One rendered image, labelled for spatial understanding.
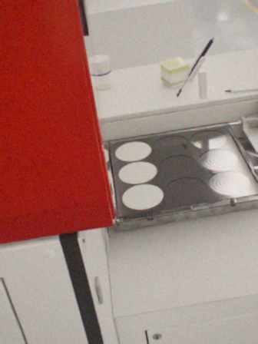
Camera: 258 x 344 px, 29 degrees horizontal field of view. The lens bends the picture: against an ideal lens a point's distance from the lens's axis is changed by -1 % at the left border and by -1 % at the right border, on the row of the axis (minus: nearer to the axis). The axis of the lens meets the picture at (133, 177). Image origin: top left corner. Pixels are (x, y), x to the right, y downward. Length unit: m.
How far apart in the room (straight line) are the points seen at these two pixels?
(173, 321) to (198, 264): 0.14
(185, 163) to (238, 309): 0.42
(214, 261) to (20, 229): 0.61
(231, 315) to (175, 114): 0.63
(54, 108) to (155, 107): 0.95
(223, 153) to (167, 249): 0.33
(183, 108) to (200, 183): 0.31
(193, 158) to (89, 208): 0.76
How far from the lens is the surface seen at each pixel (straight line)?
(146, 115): 1.48
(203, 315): 1.11
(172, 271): 1.14
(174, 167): 1.32
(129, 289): 1.12
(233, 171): 1.29
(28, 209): 0.62
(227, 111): 1.52
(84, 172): 0.59
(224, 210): 1.28
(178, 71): 1.58
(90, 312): 0.75
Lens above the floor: 1.64
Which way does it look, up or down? 35 degrees down
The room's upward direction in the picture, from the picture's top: 8 degrees counter-clockwise
